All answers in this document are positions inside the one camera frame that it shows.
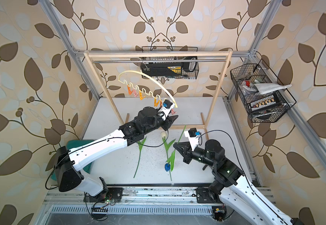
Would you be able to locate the green tool case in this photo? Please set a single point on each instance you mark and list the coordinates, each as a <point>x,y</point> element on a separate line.
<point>73,144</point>

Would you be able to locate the white paper in basket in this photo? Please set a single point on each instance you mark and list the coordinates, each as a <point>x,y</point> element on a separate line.
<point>265,88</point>

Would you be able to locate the blue tulip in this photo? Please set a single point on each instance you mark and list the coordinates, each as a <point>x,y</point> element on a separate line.
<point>169,166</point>

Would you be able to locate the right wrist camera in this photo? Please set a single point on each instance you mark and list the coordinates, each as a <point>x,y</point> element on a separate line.
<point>194,138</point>

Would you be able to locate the black box in basket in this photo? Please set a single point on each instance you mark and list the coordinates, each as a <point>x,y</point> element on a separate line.
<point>170,70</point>

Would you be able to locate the yellow clip hanger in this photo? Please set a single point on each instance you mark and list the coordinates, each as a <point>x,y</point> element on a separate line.
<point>146,86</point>

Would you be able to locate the white tulip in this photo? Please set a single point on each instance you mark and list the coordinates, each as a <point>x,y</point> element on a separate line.
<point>140,146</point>
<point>165,134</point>

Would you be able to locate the wire basket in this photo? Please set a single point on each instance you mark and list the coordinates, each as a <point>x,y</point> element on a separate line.
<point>190,66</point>
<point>267,108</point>

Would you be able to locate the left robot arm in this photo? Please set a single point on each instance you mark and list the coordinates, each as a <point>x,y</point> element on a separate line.
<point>69,163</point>

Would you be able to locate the back wire basket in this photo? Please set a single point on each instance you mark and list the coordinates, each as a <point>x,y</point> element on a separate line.
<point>190,66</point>

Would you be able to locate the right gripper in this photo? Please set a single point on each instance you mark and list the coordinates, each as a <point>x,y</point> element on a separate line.
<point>188,153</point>

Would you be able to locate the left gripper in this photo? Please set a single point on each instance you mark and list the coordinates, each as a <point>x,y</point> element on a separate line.
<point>168,123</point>

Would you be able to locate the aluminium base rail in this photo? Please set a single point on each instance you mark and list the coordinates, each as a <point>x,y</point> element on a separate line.
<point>138,195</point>

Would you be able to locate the wooden clothes rack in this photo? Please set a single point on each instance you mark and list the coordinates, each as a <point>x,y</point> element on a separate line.
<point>136,57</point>

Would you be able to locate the right wire basket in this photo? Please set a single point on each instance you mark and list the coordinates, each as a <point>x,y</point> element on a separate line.
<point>267,108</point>

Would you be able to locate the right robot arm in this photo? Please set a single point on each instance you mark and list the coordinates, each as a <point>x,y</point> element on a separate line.
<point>232,187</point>

